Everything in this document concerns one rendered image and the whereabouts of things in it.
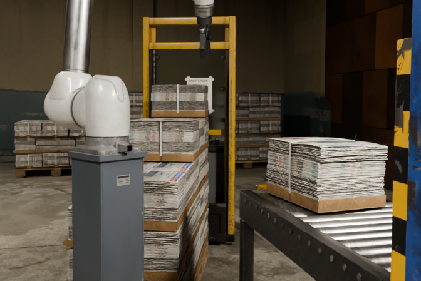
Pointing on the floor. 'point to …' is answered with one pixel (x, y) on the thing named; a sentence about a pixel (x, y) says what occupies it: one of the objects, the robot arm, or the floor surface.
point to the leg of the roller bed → (246, 252)
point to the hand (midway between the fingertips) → (205, 56)
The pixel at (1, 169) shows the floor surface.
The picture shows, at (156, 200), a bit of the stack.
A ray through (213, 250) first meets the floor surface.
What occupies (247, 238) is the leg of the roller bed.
